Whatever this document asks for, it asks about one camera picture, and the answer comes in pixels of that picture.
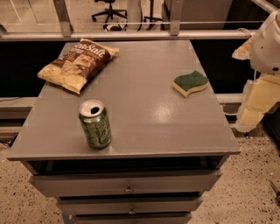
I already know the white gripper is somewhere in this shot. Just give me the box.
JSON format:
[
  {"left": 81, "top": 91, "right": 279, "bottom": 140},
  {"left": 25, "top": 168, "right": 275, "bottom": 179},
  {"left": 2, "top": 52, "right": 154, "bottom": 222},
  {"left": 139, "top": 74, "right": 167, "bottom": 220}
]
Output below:
[{"left": 232, "top": 10, "right": 280, "bottom": 133}]

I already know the brown chip bag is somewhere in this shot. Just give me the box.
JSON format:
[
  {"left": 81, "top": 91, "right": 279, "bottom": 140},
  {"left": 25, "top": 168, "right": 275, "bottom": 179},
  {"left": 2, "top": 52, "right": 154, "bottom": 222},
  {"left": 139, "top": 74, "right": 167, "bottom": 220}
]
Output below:
[{"left": 38, "top": 38, "right": 119, "bottom": 94}]

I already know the green yellow sponge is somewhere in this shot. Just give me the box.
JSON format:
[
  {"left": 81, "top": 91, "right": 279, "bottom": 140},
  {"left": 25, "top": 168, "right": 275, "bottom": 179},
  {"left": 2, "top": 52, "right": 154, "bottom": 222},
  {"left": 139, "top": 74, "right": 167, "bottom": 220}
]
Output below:
[{"left": 172, "top": 71, "right": 209, "bottom": 97}]

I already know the top grey drawer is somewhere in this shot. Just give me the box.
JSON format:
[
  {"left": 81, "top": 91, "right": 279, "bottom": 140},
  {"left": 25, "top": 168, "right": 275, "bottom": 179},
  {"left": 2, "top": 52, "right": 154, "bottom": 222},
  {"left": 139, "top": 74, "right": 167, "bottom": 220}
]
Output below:
[{"left": 30, "top": 170, "right": 221, "bottom": 197}]

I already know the grey drawer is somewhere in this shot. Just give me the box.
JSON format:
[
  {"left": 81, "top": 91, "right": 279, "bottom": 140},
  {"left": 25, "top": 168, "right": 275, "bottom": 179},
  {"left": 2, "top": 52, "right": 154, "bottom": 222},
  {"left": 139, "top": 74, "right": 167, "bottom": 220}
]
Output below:
[
  {"left": 73, "top": 213, "right": 192, "bottom": 224},
  {"left": 30, "top": 170, "right": 221, "bottom": 197},
  {"left": 58, "top": 195, "right": 202, "bottom": 215}
]

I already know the middle grey drawer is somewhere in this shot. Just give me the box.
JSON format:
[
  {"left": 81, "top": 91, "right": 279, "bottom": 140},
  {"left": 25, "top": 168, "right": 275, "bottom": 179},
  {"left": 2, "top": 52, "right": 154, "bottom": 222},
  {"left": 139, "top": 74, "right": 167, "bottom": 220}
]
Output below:
[{"left": 58, "top": 195, "right": 202, "bottom": 215}]

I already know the black office chair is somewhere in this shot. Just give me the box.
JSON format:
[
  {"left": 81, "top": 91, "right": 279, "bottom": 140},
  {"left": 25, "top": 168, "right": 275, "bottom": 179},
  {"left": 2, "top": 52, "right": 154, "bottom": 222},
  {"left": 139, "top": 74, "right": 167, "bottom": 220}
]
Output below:
[{"left": 91, "top": 0, "right": 127, "bottom": 22}]

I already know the green soda can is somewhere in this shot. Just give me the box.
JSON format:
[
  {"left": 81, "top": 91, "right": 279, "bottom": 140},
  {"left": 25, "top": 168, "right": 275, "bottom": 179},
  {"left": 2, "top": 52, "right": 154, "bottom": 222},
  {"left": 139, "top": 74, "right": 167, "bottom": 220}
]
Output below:
[{"left": 79, "top": 100, "right": 111, "bottom": 149}]

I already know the metal railing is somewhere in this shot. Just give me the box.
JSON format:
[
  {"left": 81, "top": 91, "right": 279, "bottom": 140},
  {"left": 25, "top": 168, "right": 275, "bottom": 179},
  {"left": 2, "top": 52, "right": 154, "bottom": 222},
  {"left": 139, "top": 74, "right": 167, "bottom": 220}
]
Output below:
[{"left": 0, "top": 0, "right": 280, "bottom": 42}]

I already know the bottom grey drawer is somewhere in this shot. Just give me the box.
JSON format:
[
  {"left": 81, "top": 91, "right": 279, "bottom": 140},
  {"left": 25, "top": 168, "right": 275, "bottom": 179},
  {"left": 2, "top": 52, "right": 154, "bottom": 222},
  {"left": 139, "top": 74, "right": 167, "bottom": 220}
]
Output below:
[{"left": 73, "top": 213, "right": 192, "bottom": 224}]

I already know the white cable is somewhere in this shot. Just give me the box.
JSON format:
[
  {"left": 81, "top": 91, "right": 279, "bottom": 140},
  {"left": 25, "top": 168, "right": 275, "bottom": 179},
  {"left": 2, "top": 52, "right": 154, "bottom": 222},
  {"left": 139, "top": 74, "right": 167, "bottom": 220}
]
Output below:
[{"left": 237, "top": 27, "right": 254, "bottom": 39}]

